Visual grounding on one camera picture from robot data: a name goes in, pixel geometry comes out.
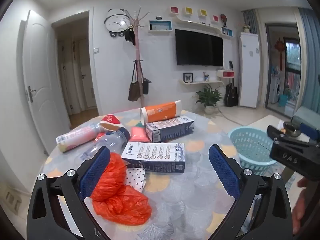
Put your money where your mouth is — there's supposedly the pink snack can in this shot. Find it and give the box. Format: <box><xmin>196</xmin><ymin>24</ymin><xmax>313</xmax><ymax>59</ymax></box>
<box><xmin>55</xmin><ymin>123</ymin><xmax>103</xmax><ymax>153</ymax></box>

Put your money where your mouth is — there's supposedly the white dotted cloth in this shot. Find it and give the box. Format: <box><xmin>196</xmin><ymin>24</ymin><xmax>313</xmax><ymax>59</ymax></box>
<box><xmin>125</xmin><ymin>167</ymin><xmax>147</xmax><ymax>193</ymax></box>

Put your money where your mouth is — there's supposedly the white standing air conditioner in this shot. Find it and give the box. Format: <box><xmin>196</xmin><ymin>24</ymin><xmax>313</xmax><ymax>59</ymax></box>
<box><xmin>237</xmin><ymin>32</ymin><xmax>260</xmax><ymax>108</ymax></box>

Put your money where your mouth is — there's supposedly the grey patterned tablecloth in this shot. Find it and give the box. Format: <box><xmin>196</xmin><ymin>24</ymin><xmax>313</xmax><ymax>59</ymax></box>
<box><xmin>41</xmin><ymin>109</ymin><xmax>250</xmax><ymax>240</ymax></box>

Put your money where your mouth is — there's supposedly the pink coat rack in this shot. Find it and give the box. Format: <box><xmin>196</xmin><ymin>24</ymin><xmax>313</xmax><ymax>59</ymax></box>
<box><xmin>124</xmin><ymin>8</ymin><xmax>153</xmax><ymax>108</ymax></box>

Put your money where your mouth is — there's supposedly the blue lined wall box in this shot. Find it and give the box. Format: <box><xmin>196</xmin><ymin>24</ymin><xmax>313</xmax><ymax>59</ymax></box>
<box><xmin>149</xmin><ymin>20</ymin><xmax>173</xmax><ymax>32</ymax></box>

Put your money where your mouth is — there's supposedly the light blue sofa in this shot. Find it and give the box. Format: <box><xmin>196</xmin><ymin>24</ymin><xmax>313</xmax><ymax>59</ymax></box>
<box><xmin>291</xmin><ymin>105</ymin><xmax>313</xmax><ymax>120</ymax></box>

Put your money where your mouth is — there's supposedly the clear plastic bottle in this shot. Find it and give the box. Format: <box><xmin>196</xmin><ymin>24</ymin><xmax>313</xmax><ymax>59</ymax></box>
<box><xmin>75</xmin><ymin>127</ymin><xmax>131</xmax><ymax>165</ymax></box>

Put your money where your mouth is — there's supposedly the light blue plastic basket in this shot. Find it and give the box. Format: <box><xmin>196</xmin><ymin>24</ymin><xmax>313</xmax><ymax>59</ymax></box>
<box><xmin>229</xmin><ymin>127</ymin><xmax>278</xmax><ymax>176</ymax></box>

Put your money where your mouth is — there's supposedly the pink packet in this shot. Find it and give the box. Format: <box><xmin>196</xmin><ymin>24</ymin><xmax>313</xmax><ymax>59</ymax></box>
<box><xmin>131</xmin><ymin>127</ymin><xmax>150</xmax><ymax>143</ymax></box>

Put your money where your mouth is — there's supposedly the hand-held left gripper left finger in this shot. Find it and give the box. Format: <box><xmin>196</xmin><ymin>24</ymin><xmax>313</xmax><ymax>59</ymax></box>
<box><xmin>26</xmin><ymin>145</ymin><xmax>112</xmax><ymax>240</ymax></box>

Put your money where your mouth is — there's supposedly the black hat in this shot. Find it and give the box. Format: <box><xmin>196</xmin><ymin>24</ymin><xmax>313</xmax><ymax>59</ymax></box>
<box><xmin>124</xmin><ymin>27</ymin><xmax>136</xmax><ymax>46</ymax></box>

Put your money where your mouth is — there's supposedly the panda wall clock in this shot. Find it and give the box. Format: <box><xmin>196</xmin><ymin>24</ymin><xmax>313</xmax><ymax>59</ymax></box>
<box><xmin>104</xmin><ymin>9</ymin><xmax>130</xmax><ymax>38</ymax></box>

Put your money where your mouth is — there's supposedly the orange plastic bag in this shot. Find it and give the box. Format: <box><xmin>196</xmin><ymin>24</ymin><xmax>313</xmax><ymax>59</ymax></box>
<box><xmin>90</xmin><ymin>152</ymin><xmax>152</xmax><ymax>226</ymax></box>

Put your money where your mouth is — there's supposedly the potted green plant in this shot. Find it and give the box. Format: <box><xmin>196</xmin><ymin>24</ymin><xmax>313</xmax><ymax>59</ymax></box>
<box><xmin>195</xmin><ymin>85</ymin><xmax>223</xmax><ymax>115</ymax></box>

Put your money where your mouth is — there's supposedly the person's right hand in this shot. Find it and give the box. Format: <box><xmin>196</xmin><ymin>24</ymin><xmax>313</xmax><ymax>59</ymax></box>
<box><xmin>292</xmin><ymin>177</ymin><xmax>314</xmax><ymax>234</ymax></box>

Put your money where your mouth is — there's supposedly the red and white drawer box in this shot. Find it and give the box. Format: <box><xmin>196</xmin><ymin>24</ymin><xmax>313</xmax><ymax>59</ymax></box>
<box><xmin>216</xmin><ymin>69</ymin><xmax>235</xmax><ymax>78</ymax></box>

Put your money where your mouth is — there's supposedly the small black bag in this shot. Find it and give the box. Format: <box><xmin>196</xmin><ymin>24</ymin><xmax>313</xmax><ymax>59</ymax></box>
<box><xmin>142</xmin><ymin>78</ymin><xmax>152</xmax><ymax>95</ymax></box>

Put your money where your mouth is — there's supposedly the white washing machine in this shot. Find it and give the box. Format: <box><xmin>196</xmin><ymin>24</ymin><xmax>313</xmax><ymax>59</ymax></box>
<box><xmin>271</xmin><ymin>77</ymin><xmax>284</xmax><ymax>104</ymax></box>

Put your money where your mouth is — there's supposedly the red knot hanging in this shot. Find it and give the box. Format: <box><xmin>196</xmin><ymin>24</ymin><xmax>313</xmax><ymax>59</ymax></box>
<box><xmin>274</xmin><ymin>38</ymin><xmax>285</xmax><ymax>70</ymax></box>

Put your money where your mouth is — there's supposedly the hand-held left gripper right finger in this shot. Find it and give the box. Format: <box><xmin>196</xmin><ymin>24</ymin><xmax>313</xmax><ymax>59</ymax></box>
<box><xmin>209</xmin><ymin>144</ymin><xmax>293</xmax><ymax>240</ymax></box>

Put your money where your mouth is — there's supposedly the white door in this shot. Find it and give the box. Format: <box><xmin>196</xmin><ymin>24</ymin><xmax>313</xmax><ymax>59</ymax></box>
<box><xmin>22</xmin><ymin>9</ymin><xmax>71</xmax><ymax>155</ymax></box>

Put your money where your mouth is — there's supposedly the white wall socket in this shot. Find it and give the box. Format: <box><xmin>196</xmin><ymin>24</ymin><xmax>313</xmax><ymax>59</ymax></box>
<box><xmin>5</xmin><ymin>191</ymin><xmax>22</xmax><ymax>212</ymax></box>

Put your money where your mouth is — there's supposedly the brown handbag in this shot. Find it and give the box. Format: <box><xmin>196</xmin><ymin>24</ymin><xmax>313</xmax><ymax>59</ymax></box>
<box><xmin>128</xmin><ymin>61</ymin><xmax>143</xmax><ymax>102</ymax></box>

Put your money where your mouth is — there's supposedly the black wall television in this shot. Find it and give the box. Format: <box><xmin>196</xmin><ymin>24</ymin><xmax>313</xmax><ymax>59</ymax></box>
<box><xmin>174</xmin><ymin>29</ymin><xmax>224</xmax><ymax>67</ymax></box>

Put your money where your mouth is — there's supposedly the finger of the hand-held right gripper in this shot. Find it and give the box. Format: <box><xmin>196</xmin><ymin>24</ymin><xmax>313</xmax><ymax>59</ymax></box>
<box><xmin>285</xmin><ymin>116</ymin><xmax>320</xmax><ymax>143</ymax></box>
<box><xmin>267</xmin><ymin>124</ymin><xmax>288</xmax><ymax>143</ymax></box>

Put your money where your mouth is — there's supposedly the black guitar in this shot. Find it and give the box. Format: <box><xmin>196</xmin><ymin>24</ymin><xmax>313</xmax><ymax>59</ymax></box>
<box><xmin>224</xmin><ymin>61</ymin><xmax>238</xmax><ymax>107</ymax></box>

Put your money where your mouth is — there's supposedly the white curved wall shelf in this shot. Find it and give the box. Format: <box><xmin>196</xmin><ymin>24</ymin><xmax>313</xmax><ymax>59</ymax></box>
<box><xmin>178</xmin><ymin>79</ymin><xmax>224</xmax><ymax>85</ymax></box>

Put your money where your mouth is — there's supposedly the blue and white carton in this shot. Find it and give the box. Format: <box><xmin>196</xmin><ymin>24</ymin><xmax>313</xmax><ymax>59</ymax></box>
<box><xmin>121</xmin><ymin>142</ymin><xmax>186</xmax><ymax>173</ymax></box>
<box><xmin>145</xmin><ymin>116</ymin><xmax>195</xmax><ymax>143</ymax></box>

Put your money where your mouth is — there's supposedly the orange and white canister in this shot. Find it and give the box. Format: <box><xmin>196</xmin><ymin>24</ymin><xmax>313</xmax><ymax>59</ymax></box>
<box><xmin>139</xmin><ymin>100</ymin><xmax>182</xmax><ymax>125</ymax></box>

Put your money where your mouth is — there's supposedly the white coffee table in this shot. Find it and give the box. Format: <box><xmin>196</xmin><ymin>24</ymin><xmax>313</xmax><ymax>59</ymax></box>
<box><xmin>250</xmin><ymin>114</ymin><xmax>308</xmax><ymax>143</ymax></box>

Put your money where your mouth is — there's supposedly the long white wall shelf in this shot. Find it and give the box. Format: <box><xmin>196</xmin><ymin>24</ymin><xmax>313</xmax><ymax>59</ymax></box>
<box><xmin>172</xmin><ymin>14</ymin><xmax>234</xmax><ymax>39</ymax></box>

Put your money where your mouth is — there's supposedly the floor cable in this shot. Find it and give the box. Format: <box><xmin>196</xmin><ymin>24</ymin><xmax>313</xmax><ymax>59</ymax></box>
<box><xmin>217</xmin><ymin>106</ymin><xmax>248</xmax><ymax>125</ymax></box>

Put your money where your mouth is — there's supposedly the blue curtain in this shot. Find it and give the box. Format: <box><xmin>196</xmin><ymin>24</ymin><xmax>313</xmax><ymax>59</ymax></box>
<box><xmin>242</xmin><ymin>9</ymin><xmax>258</xmax><ymax>34</ymax></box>
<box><xmin>299</xmin><ymin>7</ymin><xmax>320</xmax><ymax>120</ymax></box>

